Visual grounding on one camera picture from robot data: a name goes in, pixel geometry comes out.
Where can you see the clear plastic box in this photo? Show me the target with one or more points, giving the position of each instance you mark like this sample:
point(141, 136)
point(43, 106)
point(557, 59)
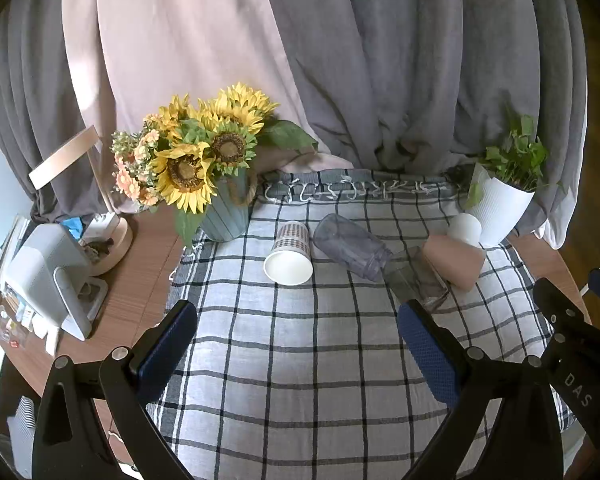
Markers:
point(0, 320)

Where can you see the white standing device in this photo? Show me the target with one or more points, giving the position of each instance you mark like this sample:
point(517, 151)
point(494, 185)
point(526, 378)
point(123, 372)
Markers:
point(40, 265)

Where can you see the green leafy plant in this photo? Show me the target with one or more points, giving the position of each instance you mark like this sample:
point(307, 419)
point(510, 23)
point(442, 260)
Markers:
point(517, 160)

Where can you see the pink curtain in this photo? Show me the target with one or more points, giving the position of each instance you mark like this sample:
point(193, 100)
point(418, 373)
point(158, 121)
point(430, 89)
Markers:
point(180, 35)

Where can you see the white desk lamp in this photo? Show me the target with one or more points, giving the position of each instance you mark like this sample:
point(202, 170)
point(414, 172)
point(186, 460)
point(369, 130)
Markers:
point(65, 157)

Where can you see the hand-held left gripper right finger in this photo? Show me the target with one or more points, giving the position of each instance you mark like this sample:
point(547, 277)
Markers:
point(427, 355)

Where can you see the clear glass cup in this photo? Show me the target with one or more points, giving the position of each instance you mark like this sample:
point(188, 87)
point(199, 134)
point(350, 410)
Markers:
point(415, 280)

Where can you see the translucent grey plastic cup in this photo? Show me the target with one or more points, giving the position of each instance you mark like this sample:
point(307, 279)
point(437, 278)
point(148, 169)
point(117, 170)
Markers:
point(350, 245)

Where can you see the white plant pot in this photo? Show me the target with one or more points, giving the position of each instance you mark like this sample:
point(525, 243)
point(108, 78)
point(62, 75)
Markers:
point(500, 210)

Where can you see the sunflower bouquet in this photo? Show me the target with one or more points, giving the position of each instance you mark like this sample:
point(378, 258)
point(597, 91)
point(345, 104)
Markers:
point(185, 170)

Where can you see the grey curtain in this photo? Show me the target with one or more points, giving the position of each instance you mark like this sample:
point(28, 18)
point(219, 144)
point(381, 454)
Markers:
point(405, 60)

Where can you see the white ribbed appliance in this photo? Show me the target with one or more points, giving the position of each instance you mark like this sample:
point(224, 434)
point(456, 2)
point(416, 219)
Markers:
point(22, 430)

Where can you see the black white checked cloth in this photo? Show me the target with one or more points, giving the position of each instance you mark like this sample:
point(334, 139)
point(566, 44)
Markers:
point(305, 360)

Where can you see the pink cup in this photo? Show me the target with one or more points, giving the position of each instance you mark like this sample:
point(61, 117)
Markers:
point(455, 262)

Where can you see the blue ribbed vase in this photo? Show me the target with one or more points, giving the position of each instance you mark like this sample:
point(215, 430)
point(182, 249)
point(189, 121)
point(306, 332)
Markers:
point(225, 215)

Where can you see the small white cup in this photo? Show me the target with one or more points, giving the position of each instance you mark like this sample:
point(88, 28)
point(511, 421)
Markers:
point(465, 227)

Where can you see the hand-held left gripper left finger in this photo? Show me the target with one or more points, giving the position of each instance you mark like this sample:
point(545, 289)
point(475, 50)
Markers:
point(167, 345)

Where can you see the white dotted paper cup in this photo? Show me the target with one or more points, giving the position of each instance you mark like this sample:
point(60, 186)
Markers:
point(290, 247)

